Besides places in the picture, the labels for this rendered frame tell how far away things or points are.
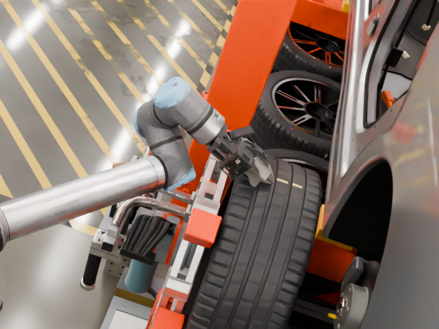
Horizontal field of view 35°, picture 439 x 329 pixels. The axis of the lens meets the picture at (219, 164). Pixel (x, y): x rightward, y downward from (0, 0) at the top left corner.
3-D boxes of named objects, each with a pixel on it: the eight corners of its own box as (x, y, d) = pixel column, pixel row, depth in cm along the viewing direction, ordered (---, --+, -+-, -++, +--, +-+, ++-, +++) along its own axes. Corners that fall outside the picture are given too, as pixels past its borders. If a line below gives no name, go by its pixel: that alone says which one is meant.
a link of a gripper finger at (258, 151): (259, 172, 182) (236, 151, 179) (260, 168, 183) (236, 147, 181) (272, 163, 179) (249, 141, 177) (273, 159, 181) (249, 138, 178)
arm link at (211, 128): (193, 119, 180) (218, 100, 175) (206, 132, 182) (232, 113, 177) (184, 140, 173) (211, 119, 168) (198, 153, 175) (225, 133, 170)
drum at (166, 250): (189, 283, 204) (202, 251, 195) (119, 259, 203) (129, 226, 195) (199, 250, 215) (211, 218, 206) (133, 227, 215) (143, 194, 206)
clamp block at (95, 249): (121, 264, 186) (124, 251, 183) (88, 253, 186) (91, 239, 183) (126, 251, 190) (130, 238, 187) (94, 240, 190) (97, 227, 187)
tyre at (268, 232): (253, 300, 250) (234, 442, 190) (190, 279, 249) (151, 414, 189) (322, 139, 222) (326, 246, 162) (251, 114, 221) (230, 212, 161)
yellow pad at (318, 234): (351, 251, 249) (357, 241, 246) (314, 238, 249) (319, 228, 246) (353, 225, 260) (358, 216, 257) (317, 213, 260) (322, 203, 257)
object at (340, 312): (339, 322, 204) (347, 312, 200) (334, 320, 204) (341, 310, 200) (341, 304, 209) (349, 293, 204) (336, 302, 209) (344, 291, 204)
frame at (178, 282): (155, 378, 201) (206, 253, 167) (133, 371, 200) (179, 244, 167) (195, 249, 243) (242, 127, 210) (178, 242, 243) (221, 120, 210)
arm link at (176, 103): (162, 81, 177) (183, 67, 169) (197, 113, 181) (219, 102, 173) (144, 106, 172) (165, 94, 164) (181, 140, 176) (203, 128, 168)
